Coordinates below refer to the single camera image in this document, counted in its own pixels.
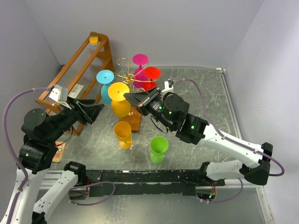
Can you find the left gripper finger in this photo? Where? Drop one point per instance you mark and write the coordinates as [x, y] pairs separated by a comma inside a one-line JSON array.
[[77, 102], [87, 114]]

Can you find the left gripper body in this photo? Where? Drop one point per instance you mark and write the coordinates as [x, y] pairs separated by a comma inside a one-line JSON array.
[[76, 114]]

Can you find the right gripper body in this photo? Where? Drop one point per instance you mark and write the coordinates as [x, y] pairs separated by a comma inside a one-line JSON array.
[[153, 104]]

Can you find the orange wine glass front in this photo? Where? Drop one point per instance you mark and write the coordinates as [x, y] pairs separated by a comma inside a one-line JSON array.
[[120, 106]]

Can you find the orange wine glass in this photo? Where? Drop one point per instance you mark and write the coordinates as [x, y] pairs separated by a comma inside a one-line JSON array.
[[123, 133], [120, 106]]

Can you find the pink wine glass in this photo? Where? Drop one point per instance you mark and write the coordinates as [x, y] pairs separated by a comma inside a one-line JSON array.
[[140, 78]]

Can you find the red wine glass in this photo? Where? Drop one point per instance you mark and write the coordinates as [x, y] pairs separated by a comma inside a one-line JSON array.
[[152, 74]]

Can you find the blue wine glass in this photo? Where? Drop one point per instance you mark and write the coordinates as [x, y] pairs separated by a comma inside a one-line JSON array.
[[105, 77]]

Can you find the green wine glass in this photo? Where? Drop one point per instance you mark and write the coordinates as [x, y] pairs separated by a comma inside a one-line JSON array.
[[158, 145]]

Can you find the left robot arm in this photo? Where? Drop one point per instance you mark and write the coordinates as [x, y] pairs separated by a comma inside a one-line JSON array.
[[35, 158]]

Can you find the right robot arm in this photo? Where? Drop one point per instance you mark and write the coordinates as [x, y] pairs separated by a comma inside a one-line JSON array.
[[251, 161]]

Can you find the wooden rack shelf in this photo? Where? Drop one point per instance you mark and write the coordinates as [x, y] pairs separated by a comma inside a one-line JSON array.
[[84, 65]]

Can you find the small card box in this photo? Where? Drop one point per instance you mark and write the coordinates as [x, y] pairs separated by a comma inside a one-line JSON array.
[[77, 91]]

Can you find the orange picture card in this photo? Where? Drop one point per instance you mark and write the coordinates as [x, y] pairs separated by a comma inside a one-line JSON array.
[[60, 150]]

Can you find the yellow block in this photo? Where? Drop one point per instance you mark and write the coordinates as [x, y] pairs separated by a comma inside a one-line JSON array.
[[94, 40]]

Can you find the gold wire glass rack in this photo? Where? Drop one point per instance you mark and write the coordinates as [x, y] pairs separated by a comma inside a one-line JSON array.
[[134, 117]]

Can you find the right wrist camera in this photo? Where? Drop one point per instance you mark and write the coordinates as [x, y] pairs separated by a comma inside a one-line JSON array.
[[168, 86]]

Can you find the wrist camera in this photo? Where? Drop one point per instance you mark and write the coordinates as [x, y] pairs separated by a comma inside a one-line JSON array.
[[59, 94], [168, 86]]

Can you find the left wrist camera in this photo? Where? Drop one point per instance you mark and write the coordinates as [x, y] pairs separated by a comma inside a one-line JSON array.
[[59, 94]]

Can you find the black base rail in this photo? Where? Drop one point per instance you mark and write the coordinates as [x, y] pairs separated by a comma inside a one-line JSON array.
[[148, 182]]

